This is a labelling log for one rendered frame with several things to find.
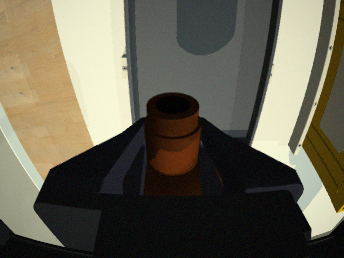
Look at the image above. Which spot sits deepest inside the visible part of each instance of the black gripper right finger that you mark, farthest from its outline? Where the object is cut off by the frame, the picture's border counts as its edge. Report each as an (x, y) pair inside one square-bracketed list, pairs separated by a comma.
[(243, 169)]

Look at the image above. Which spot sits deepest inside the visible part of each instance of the brown glass bottle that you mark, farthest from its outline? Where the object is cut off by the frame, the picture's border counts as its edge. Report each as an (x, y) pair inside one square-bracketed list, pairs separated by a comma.
[(172, 135)]

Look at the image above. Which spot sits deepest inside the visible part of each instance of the yellow divided crate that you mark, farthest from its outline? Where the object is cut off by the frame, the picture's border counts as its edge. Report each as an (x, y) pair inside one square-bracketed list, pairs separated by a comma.
[(324, 141)]

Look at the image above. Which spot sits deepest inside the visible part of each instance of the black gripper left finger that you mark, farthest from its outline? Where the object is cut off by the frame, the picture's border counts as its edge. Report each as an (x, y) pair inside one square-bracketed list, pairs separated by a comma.
[(104, 166)]

